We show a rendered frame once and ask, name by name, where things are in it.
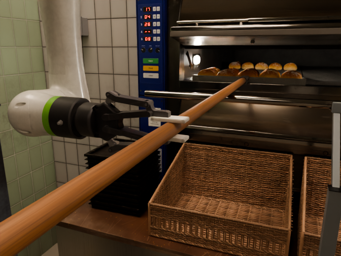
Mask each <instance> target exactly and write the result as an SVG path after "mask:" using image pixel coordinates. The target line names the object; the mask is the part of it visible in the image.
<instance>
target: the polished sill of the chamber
mask: <svg viewBox="0 0 341 256"><path fill-rule="evenodd" d="M232 83H233V82H221V81H196V80H184V79H183V80H180V88H191V89H211V90H222V89H224V88H225V87H227V86H229V85H230V84H232ZM235 91H251V92H271V93H290V94H310V95H330V96H341V86H336V85H310V84H306V85H297V84H271V83H247V84H243V85H242V86H240V87H239V88H238V89H236V90H235Z"/></svg>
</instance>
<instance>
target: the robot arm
mask: <svg viewBox="0 0 341 256"><path fill-rule="evenodd" d="M38 4H39V9H40V14H41V19H42V24H43V29H44V35H45V42H46V49H47V59H48V71H49V89H43V90H28V91H24V92H22V93H20V94H18V95H16V96H15V97H14V98H13V99H12V101H11V102H10V104H9V107H8V119H9V122H10V124H11V126H12V127H13V128H14V129H15V130H16V131H17V132H19V133H20V134H22V135H25V136H29V137H39V136H57V137H65V138H72V139H84V138H86V137H94V138H102V139H103V140H105V141H107V142H108V145H109V149H108V151H109V152H110V153H112V152H115V151H117V150H122V149H123V148H125V147H127V146H128V145H130V144H132V143H133V142H120V143H119V141H115V140H113V138H114V137H116V136H125V137H128V138H132V139H135V140H138V139H140V138H142V137H143V136H145V135H147V134H148V133H146V132H142V131H138V130H135V129H131V128H129V127H127V126H124V124H123V119H125V118H140V117H148V118H149V117H151V116H152V117H151V121H160V122H171V123H182V124H185V123H186V122H188V121H189V117H185V116H172V115H171V111H169V110H158V109H155V107H154V105H153V104H154V102H153V100H149V99H144V98H137V97H132V96H128V95H122V94H120V93H118V92H116V91H115V90H113V91H109V92H106V97H107V98H106V101H105V102H103V103H91V102H90V97H89V92H88V87H87V82H86V77H85V70H84V63H83V53H82V42H81V0H38ZM115 102H118V103H123V104H128V105H134V106H139V107H144V108H146V109H144V110H130V111H127V110H126V111H120V110H119V109H117V108H116V107H115V106H114V105H113V104H112V103H115ZM188 139H189V136H188V135H180V134H176V135H175V136H174V137H172V138H171V139H170V140H168V141H167V142H166V143H164V145H168V144H169V143H170V142H171V141H172V142H180V143H185V142H186V141H187V140H188Z"/></svg>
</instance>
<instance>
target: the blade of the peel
mask: <svg viewBox="0 0 341 256"><path fill-rule="evenodd" d="M238 79H240V77H237V76H207V75H192V80H196V81H221V82H235V81H237V80H238ZM248 83H271V84H297V85H305V84H306V78H304V77H302V79H297V78H267V77H249V82H248Z"/></svg>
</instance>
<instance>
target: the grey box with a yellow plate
mask: <svg viewBox="0 0 341 256"><path fill-rule="evenodd" d="M81 36H88V20H87V17H81Z"/></svg>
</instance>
